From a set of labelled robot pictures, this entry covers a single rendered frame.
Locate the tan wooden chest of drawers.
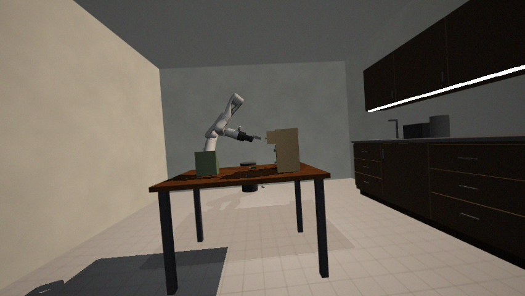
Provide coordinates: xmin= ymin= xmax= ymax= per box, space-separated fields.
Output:
xmin=275 ymin=128 xmax=300 ymax=173

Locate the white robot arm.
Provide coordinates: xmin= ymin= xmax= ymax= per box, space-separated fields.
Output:
xmin=203 ymin=93 xmax=244 ymax=152

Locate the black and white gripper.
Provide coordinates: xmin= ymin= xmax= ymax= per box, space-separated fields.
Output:
xmin=232 ymin=126 xmax=261 ymax=142

